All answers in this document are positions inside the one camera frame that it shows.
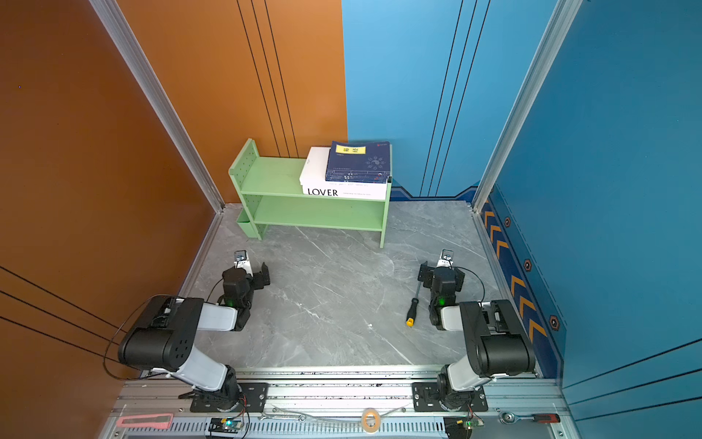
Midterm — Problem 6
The white LOVER book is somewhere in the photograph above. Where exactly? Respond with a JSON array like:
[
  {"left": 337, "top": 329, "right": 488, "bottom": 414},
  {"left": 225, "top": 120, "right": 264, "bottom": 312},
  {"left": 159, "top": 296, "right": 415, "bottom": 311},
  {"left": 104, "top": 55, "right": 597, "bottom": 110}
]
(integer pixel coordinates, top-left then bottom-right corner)
[{"left": 302, "top": 182, "right": 388, "bottom": 200}]

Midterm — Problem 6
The white La Dame book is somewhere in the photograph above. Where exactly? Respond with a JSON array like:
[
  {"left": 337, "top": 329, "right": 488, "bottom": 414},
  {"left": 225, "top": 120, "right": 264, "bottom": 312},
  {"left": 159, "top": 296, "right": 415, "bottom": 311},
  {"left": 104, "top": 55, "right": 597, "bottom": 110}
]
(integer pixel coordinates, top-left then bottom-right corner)
[{"left": 300, "top": 146, "right": 330, "bottom": 187}]

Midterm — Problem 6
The blue book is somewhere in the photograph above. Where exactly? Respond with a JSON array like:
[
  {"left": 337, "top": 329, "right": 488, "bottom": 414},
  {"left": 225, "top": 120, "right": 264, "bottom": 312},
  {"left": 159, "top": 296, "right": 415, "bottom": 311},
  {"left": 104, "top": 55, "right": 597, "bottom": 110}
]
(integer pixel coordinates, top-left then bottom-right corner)
[{"left": 325, "top": 141, "right": 392, "bottom": 184}]

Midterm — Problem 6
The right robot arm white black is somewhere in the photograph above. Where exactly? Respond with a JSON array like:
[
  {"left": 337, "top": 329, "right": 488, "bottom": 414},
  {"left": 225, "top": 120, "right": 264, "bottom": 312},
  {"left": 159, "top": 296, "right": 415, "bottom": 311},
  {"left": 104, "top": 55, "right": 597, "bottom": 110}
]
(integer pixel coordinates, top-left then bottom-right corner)
[{"left": 418, "top": 260, "right": 537, "bottom": 412}]

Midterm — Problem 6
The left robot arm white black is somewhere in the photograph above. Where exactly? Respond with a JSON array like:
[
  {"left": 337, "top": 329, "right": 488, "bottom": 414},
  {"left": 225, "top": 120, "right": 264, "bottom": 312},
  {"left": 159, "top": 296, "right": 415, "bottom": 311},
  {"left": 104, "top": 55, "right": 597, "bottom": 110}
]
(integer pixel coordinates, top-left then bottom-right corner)
[{"left": 118, "top": 262, "right": 271, "bottom": 413}]

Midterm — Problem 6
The yellow black screwdriver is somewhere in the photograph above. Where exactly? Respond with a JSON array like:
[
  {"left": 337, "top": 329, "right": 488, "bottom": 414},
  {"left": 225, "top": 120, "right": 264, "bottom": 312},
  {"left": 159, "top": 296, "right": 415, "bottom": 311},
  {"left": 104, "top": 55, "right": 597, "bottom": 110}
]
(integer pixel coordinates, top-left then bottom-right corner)
[{"left": 405, "top": 282, "right": 422, "bottom": 327}]

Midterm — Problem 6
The green wooden shelf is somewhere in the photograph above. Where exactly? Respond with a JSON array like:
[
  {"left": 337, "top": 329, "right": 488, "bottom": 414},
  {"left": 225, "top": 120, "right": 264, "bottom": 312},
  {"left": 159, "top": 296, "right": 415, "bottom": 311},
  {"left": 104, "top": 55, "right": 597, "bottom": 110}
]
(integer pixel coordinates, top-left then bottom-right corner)
[{"left": 229, "top": 138, "right": 391, "bottom": 247}]

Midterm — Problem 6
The left circuit board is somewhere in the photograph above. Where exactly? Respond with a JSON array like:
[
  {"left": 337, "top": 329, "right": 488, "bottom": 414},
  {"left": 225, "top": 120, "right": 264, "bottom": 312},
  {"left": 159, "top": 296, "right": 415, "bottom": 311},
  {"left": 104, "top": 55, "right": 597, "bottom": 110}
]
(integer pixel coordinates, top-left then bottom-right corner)
[{"left": 206, "top": 417, "right": 246, "bottom": 438}]

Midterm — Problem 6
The circuit board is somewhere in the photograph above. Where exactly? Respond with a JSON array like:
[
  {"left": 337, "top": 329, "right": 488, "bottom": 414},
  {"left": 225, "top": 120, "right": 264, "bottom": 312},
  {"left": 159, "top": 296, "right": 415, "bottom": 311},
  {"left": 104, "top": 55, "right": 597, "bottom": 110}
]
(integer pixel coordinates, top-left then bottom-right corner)
[
  {"left": 444, "top": 417, "right": 484, "bottom": 439},
  {"left": 206, "top": 417, "right": 246, "bottom": 438}
]

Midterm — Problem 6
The right circuit board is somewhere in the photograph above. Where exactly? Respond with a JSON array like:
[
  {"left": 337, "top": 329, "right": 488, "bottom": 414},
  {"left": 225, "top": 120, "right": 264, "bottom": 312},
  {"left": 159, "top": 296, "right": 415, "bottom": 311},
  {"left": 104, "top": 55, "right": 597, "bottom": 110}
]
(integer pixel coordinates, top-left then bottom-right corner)
[{"left": 444, "top": 417, "right": 484, "bottom": 439}]

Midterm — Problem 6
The tape roll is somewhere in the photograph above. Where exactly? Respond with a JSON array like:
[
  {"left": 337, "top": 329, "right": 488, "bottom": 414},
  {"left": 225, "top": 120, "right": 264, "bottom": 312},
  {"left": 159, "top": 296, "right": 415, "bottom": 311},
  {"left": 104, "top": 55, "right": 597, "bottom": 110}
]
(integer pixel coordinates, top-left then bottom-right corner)
[{"left": 361, "top": 408, "right": 382, "bottom": 435}]

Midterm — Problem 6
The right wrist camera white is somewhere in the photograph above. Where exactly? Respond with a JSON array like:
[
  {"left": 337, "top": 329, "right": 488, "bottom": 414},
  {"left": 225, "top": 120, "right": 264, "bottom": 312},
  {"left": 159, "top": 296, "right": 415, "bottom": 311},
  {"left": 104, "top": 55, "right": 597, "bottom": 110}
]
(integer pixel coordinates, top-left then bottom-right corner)
[{"left": 437, "top": 249, "right": 453, "bottom": 268}]

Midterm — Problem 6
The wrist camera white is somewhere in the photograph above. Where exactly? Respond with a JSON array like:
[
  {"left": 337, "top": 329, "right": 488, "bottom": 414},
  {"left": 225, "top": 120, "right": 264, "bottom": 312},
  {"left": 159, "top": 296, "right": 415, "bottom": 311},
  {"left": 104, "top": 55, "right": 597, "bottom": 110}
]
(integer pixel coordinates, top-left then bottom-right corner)
[
  {"left": 234, "top": 250, "right": 253, "bottom": 275},
  {"left": 437, "top": 249, "right": 453, "bottom": 268}
]

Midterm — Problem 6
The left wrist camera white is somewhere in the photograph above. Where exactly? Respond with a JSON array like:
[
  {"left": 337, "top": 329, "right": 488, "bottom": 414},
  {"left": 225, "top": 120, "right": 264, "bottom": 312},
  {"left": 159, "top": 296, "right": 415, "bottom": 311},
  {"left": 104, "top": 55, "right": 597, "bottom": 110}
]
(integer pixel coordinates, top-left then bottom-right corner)
[{"left": 234, "top": 250, "right": 253, "bottom": 275}]

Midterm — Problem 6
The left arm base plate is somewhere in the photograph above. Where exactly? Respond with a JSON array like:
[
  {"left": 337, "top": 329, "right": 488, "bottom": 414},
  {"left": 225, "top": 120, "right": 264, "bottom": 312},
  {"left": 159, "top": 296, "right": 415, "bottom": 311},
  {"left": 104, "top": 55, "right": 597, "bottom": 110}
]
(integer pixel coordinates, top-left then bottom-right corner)
[{"left": 189, "top": 382, "right": 269, "bottom": 414}]

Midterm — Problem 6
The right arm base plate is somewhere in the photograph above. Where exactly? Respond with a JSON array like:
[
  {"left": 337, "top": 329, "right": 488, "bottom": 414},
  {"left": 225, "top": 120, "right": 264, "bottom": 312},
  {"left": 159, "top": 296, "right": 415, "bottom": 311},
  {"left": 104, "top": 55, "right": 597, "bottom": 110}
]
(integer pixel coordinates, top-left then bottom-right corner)
[{"left": 411, "top": 382, "right": 489, "bottom": 413}]

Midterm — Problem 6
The silver wrench on rail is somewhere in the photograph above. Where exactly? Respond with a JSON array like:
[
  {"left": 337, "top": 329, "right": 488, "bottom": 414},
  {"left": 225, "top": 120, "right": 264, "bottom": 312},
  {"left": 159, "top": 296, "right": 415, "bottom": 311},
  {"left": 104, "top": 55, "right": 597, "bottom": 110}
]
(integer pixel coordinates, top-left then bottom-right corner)
[{"left": 259, "top": 412, "right": 308, "bottom": 422}]

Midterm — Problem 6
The red handled ratchet wrench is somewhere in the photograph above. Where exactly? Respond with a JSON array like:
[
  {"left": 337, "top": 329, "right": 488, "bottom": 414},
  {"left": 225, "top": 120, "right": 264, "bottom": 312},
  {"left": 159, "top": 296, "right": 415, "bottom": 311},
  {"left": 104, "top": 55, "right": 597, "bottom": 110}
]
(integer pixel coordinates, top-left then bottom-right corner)
[{"left": 499, "top": 412, "right": 561, "bottom": 424}]

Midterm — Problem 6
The pink tool on rail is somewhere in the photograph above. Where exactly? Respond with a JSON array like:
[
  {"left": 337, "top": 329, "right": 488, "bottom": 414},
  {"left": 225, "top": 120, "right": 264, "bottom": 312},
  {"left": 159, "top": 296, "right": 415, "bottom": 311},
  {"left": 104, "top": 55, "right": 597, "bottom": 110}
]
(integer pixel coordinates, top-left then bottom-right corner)
[{"left": 116, "top": 413, "right": 174, "bottom": 430}]

